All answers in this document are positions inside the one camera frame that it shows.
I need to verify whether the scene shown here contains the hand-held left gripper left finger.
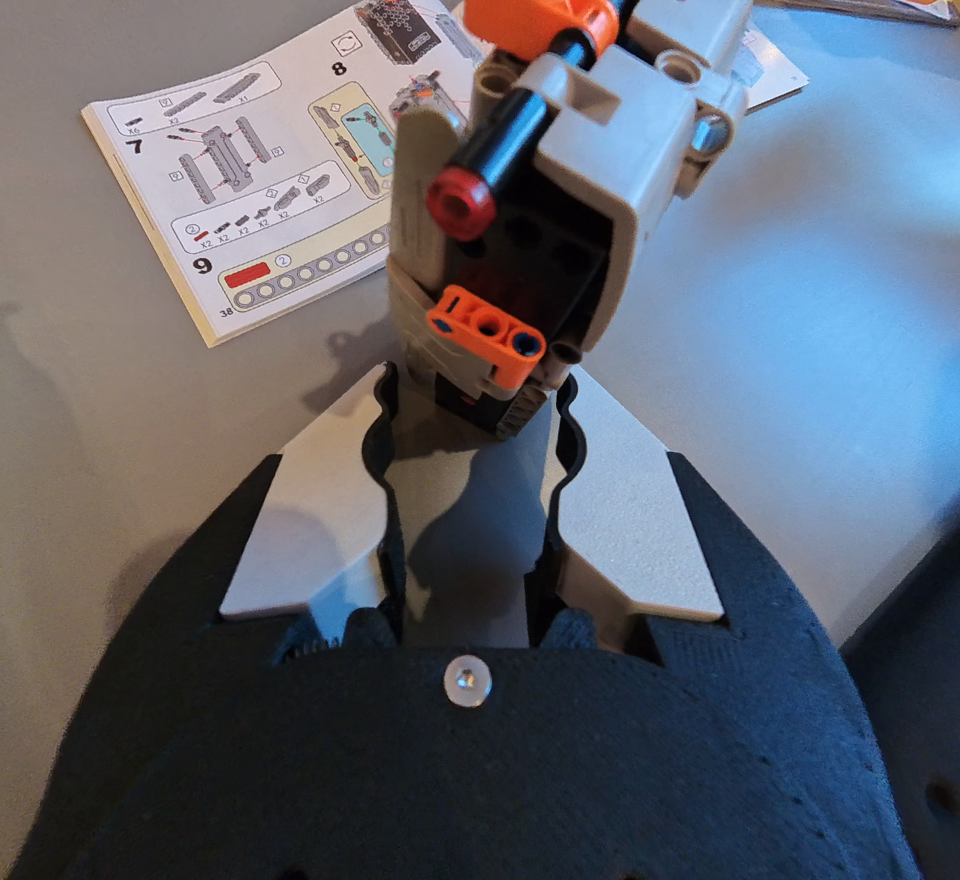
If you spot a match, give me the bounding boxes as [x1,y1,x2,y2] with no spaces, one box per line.
[217,361,410,626]

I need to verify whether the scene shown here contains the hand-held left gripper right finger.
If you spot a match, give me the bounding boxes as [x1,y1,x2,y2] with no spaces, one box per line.
[525,370,729,652]

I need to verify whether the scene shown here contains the open white instruction booklet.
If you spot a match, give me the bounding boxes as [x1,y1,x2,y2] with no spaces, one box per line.
[81,0,811,349]

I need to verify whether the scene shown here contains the grey brick robot assembly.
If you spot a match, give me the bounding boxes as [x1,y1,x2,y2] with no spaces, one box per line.
[388,0,755,442]

